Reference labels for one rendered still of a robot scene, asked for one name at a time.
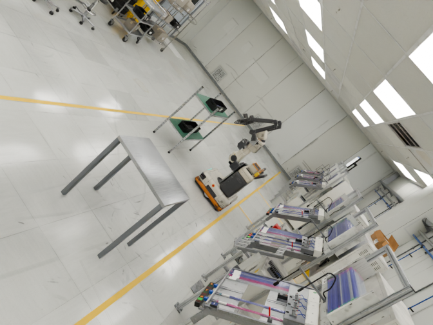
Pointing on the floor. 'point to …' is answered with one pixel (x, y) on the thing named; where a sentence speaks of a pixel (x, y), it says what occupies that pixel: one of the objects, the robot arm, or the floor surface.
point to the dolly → (120, 6)
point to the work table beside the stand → (158, 162)
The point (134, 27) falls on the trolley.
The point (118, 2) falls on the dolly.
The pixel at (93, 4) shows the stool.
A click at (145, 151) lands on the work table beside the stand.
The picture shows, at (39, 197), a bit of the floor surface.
